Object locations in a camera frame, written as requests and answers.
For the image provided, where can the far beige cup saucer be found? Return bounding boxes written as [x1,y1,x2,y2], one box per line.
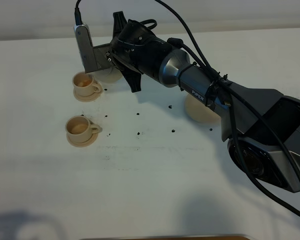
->
[73,86,103,102]

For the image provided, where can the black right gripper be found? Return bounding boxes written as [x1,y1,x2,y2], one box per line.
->
[111,11,174,93]

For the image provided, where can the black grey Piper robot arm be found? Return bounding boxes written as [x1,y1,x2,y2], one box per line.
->
[111,11,300,193]

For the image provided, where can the beige teacup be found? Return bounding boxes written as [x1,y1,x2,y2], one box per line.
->
[65,115,102,143]
[72,72,102,97]

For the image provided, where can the far beige teacup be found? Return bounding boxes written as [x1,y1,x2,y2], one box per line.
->
[72,72,102,97]

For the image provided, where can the beige cup saucer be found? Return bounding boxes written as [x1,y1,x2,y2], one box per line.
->
[66,133,99,148]
[73,86,103,102]

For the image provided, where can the beige teapot saucer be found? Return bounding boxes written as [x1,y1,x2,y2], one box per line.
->
[184,94,221,124]

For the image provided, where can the black camera cable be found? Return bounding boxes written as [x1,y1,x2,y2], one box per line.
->
[74,0,300,222]

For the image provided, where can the near beige cup saucer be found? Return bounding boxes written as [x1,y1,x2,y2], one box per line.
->
[66,133,99,148]

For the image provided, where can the beige clay teapot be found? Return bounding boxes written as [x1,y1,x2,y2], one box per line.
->
[94,67,123,84]

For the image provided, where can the near beige teacup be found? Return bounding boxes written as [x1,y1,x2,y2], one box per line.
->
[65,115,102,143]

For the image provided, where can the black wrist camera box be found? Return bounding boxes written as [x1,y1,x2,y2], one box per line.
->
[74,23,115,73]

